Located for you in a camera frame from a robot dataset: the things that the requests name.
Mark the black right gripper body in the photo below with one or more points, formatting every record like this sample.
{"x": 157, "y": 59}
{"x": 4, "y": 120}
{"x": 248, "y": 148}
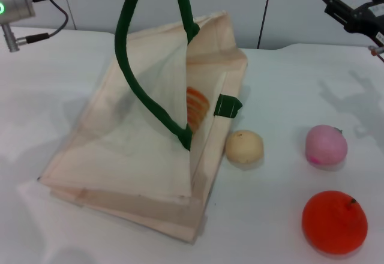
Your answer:
{"x": 367, "y": 18}

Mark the orange fruit toy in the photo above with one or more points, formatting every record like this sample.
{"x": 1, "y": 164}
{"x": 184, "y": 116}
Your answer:
{"x": 333, "y": 222}

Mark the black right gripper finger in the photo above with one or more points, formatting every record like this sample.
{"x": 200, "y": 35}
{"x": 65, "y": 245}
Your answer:
{"x": 337, "y": 6}

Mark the thin dark vertical rod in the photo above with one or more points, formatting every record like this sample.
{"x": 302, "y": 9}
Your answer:
{"x": 265, "y": 12}

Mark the striped orange bread loaf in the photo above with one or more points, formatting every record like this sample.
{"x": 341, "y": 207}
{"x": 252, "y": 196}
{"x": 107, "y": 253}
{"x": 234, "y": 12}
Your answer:
{"x": 196, "y": 105}

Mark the pink peach toy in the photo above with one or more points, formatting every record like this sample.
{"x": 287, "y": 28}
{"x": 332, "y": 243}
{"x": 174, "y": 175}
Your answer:
{"x": 325, "y": 148}

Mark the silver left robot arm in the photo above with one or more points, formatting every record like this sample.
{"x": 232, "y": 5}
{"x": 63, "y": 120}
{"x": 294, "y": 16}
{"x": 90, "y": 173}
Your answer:
{"x": 13, "y": 3}

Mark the round cream bun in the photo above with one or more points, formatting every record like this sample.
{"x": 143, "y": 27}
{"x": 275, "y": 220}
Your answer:
{"x": 244, "y": 147}

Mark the white tablecloth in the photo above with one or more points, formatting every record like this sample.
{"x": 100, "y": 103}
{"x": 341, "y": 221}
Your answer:
{"x": 300, "y": 96}

